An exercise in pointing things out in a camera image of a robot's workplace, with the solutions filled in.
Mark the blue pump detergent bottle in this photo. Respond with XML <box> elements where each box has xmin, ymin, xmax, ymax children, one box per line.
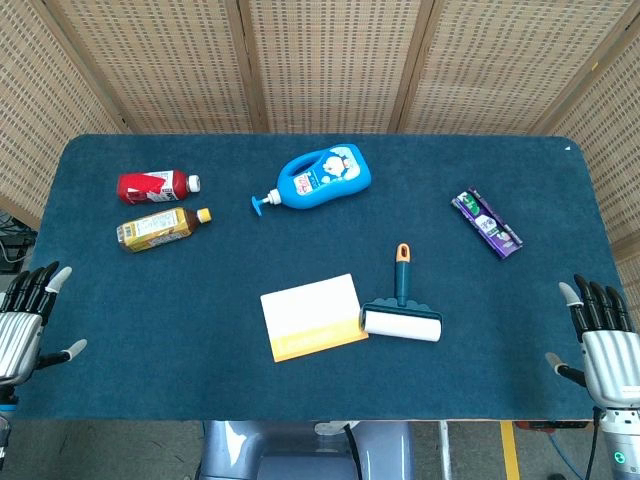
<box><xmin>250</xmin><ymin>143</ymin><xmax>373</xmax><ymax>218</ymax></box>

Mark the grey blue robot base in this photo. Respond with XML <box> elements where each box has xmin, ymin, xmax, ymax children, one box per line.
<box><xmin>197</xmin><ymin>420</ymin><xmax>416</xmax><ymax>480</ymax></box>

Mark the blue cable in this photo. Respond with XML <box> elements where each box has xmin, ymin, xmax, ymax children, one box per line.
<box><xmin>547</xmin><ymin>429</ymin><xmax>586</xmax><ymax>480</ymax></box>

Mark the grey cables bundle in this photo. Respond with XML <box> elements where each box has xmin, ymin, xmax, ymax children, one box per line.
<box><xmin>0</xmin><ymin>212</ymin><xmax>39</xmax><ymax>274</ymax></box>

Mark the yellow and white booklet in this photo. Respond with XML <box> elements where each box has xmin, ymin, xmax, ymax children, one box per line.
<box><xmin>259</xmin><ymin>273</ymin><xmax>370</xmax><ymax>363</ymax></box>

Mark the dark blue table mat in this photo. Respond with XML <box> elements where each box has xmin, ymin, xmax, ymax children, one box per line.
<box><xmin>10</xmin><ymin>133</ymin><xmax>632</xmax><ymax>422</ymax></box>

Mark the yellow label tea bottle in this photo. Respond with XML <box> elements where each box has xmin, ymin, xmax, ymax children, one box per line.
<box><xmin>116</xmin><ymin>206</ymin><xmax>213</xmax><ymax>254</ymax></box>

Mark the lint roller with teal handle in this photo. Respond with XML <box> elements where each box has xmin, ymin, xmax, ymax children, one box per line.
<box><xmin>360</xmin><ymin>242</ymin><xmax>444</xmax><ymax>346</ymax></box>

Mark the woven bamboo folding screen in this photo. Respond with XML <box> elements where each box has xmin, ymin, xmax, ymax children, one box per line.
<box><xmin>0</xmin><ymin>0</ymin><xmax>640</xmax><ymax>281</ymax></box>

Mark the black cable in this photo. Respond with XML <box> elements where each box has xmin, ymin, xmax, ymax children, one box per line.
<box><xmin>342</xmin><ymin>422</ymin><xmax>367</xmax><ymax>480</ymax></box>

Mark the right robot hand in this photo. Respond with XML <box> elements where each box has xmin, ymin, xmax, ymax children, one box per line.
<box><xmin>544</xmin><ymin>273</ymin><xmax>640</xmax><ymax>412</ymax></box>

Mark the purple snack packet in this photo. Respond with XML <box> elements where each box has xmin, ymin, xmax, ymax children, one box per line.
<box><xmin>451</xmin><ymin>187</ymin><xmax>524</xmax><ymax>261</ymax></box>

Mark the white table leg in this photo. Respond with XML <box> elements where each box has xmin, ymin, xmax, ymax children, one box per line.
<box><xmin>437</xmin><ymin>420</ymin><xmax>452</xmax><ymax>480</ymax></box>

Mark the red label drink bottle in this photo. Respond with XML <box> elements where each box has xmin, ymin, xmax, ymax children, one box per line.
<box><xmin>116</xmin><ymin>169</ymin><xmax>202</xmax><ymax>205</ymax></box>

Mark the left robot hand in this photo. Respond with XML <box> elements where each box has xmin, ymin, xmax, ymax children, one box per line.
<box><xmin>0</xmin><ymin>260</ymin><xmax>89</xmax><ymax>386</ymax></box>

